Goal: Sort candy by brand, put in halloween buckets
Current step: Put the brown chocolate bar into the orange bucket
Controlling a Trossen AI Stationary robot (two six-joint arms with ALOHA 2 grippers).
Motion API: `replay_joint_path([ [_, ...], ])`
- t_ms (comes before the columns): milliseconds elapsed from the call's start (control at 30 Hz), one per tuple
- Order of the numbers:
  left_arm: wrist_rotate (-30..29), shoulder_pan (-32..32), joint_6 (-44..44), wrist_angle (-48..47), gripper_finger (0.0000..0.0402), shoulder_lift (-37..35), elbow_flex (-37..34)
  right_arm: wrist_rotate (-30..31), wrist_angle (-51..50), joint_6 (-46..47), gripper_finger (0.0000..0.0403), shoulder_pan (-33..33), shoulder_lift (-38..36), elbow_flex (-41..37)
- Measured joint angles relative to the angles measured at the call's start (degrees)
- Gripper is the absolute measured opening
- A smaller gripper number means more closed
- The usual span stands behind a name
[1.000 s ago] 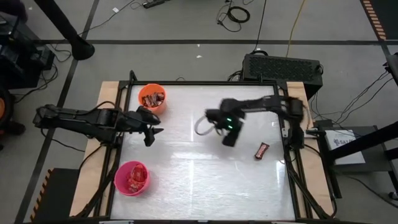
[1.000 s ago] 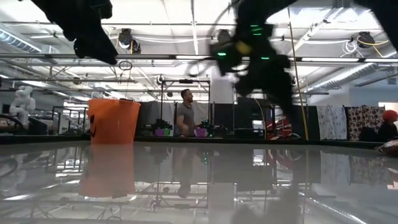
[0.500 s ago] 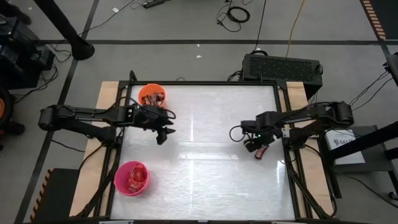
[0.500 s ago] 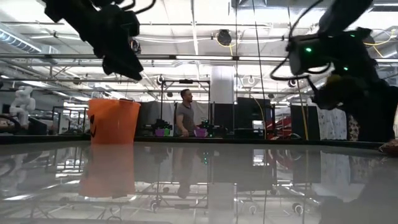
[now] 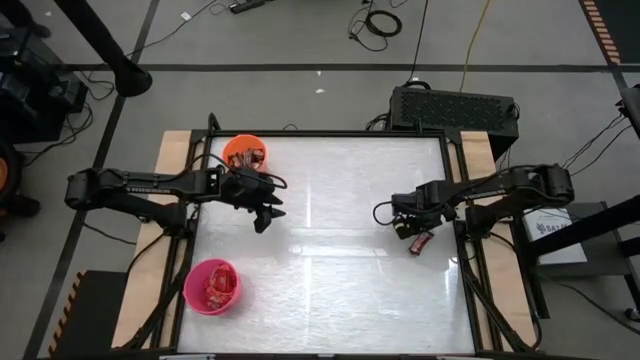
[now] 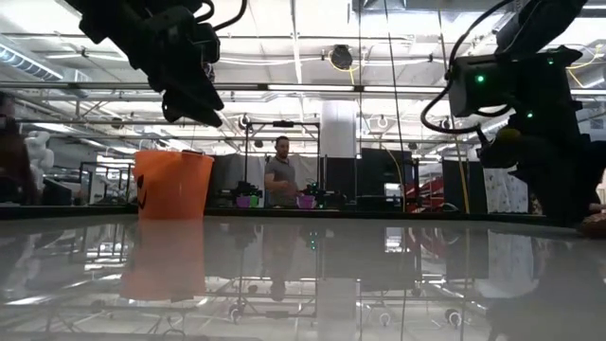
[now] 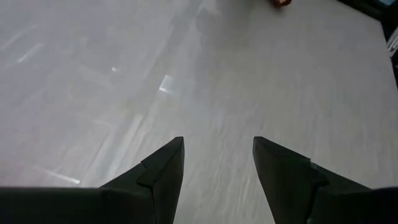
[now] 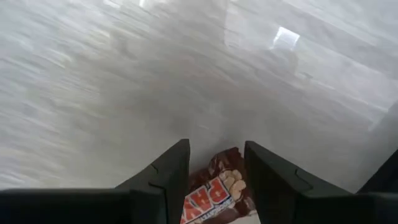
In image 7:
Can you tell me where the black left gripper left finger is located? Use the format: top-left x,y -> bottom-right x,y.
0,136 -> 185,224

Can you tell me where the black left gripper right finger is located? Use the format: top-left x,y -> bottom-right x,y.
252,136 -> 398,224

